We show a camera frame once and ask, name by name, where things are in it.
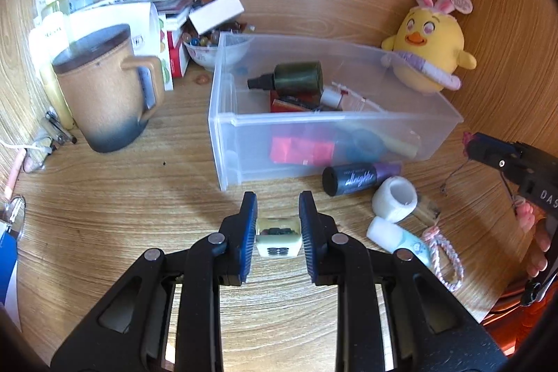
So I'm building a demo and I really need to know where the green small card box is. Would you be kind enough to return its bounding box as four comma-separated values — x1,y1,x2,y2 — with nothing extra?
255,219,303,259

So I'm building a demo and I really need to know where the pale green cream tube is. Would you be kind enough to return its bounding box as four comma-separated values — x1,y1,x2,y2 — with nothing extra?
366,216,431,267

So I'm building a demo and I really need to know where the black purple mascara tube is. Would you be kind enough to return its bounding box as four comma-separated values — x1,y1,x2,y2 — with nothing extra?
322,162,402,196

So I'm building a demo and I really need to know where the white tape roll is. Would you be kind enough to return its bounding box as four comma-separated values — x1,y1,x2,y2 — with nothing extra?
372,176,418,223

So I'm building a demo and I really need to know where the pink white braided cord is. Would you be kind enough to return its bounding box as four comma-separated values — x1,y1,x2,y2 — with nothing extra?
420,225,466,294

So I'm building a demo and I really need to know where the blue tape roll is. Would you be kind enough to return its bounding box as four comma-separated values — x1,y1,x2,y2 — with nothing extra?
345,129,386,162

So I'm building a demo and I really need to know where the red envelope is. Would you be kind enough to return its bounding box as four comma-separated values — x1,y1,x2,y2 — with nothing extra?
270,91,336,166

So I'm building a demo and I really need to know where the pink white cosmetic tube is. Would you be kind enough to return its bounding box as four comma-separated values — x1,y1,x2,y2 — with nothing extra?
321,86,384,112

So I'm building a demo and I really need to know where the dark green spray bottle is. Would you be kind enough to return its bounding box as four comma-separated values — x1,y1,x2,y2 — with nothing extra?
247,61,323,96

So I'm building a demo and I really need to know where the person's right hand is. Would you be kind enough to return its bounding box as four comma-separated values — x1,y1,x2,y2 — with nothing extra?
526,215,551,278

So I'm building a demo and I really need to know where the clear plastic storage bin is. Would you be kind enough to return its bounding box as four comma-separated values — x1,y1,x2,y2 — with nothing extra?
208,34,462,190

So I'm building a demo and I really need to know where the yellow chick plush toy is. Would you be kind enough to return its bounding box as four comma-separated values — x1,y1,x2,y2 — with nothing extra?
381,0,477,94

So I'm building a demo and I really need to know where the white blue badge card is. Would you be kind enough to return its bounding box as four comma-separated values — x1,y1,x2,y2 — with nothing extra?
0,223,21,329

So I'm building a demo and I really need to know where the brown ceramic lidded mug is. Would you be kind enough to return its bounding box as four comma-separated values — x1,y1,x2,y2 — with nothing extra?
52,24,166,153

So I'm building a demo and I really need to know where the bowl of beads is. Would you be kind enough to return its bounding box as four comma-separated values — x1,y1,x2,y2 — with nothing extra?
181,21,256,73

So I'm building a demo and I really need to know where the white carton box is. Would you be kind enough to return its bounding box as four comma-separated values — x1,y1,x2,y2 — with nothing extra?
64,1,175,92

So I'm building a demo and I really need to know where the white small box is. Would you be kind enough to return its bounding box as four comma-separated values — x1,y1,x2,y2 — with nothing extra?
188,0,244,34

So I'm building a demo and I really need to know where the stack of books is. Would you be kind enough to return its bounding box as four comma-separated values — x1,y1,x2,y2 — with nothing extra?
86,0,194,78

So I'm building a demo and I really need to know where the yellow spray bottle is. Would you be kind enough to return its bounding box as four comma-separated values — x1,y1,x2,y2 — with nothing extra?
28,0,75,129

